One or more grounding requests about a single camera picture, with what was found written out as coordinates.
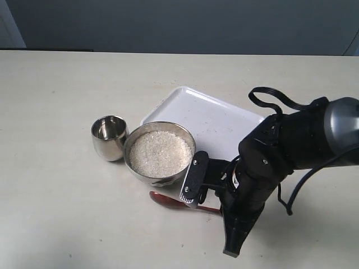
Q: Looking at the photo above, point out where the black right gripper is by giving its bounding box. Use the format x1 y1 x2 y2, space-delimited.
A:
197 114 293 250

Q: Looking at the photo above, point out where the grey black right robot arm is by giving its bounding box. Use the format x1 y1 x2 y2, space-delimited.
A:
187 98 358 257

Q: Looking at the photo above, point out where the large steel rice bowl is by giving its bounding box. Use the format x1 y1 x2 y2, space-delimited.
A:
124 121 196 187

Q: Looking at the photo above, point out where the small steel cup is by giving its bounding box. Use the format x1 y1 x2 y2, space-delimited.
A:
91 115 129 162

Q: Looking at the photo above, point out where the white rectangular tray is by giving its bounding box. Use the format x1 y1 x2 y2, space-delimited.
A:
140 86 264 161

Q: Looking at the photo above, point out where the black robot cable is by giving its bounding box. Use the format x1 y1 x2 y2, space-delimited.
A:
248 86 359 216

